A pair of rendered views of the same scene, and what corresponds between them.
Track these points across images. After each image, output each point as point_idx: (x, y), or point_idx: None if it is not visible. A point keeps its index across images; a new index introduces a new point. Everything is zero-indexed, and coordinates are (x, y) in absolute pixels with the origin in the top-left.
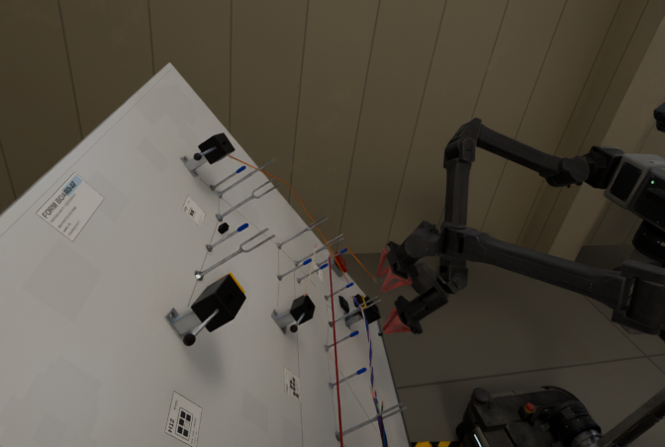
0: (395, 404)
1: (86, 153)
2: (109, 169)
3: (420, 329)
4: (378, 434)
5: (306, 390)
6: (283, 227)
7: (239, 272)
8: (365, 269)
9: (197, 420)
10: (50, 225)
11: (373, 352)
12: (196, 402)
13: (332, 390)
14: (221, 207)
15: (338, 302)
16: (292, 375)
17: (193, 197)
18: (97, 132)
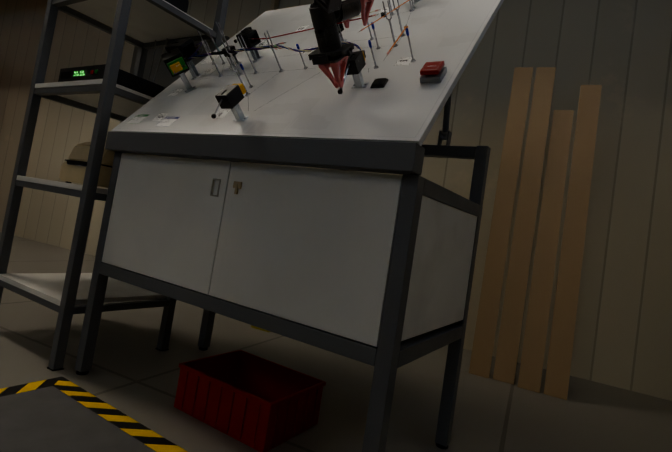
0: (282, 130)
1: None
2: None
3: (310, 53)
4: (270, 100)
5: (305, 56)
6: (430, 35)
7: (362, 26)
8: (394, 43)
9: (300, 30)
10: None
11: (334, 115)
12: (305, 29)
13: (303, 69)
14: (402, 13)
15: None
16: (312, 50)
17: (395, 7)
18: None
